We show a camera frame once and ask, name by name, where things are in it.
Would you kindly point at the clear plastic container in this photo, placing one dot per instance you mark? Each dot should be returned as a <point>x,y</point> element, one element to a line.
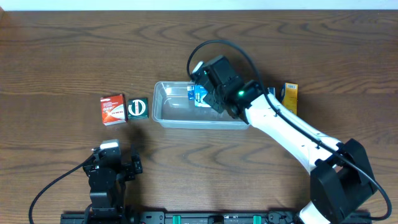
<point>173,106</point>

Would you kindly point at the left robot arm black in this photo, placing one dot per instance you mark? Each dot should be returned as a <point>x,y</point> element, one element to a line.
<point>108,176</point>

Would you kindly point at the yellow box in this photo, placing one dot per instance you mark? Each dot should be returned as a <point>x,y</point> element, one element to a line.
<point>289,96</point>

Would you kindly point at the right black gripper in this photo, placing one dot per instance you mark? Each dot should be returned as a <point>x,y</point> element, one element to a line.
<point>206,89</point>

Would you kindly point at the slim white blue box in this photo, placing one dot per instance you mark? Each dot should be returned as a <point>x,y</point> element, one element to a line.
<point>271,90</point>

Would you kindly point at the dark green small box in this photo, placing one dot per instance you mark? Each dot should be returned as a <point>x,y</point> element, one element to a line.
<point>137,108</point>

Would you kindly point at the red orange small box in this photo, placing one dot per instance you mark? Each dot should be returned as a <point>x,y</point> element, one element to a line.
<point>113,110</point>

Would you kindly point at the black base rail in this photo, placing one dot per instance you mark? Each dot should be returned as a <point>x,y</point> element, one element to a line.
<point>200,218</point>

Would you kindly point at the large blue white box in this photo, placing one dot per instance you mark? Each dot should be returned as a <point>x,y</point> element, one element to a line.
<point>197,93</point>

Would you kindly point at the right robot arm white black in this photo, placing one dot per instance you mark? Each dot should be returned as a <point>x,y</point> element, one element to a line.
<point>340,173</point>

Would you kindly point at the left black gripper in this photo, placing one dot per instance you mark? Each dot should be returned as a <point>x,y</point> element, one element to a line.
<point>123,170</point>

